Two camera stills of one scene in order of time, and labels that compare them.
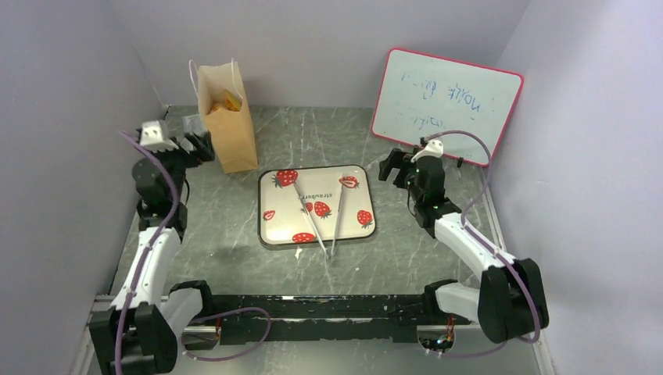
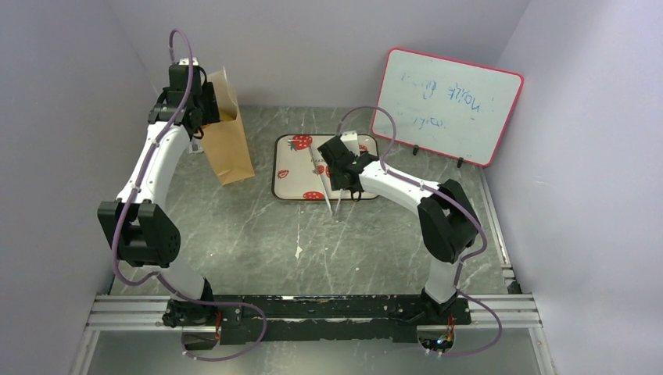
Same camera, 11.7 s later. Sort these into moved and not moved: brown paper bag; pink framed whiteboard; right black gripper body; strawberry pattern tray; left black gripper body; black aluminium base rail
Moved: brown paper bag; right black gripper body; left black gripper body; strawberry pattern tray
Not moved: black aluminium base rail; pink framed whiteboard
